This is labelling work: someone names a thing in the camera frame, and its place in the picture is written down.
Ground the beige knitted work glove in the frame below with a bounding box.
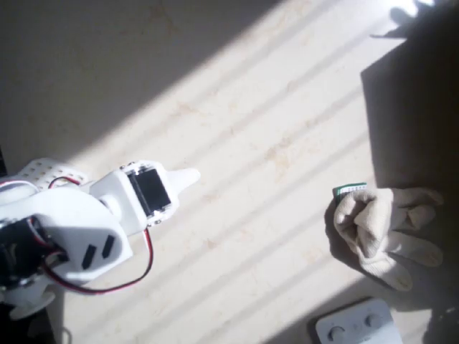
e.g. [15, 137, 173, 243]
[332, 187, 445, 292]

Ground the white perforated plate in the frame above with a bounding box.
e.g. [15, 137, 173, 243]
[17, 157, 89, 193]

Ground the green bordered paper label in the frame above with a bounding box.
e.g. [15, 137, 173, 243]
[333, 183, 367, 201]

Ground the white device with round knobs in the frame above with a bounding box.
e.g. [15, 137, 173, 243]
[315, 299, 402, 344]

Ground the red black short looped cable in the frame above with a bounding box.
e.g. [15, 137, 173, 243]
[48, 176, 82, 191]

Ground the red black gripper servo cable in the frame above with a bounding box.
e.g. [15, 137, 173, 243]
[42, 229, 155, 297]

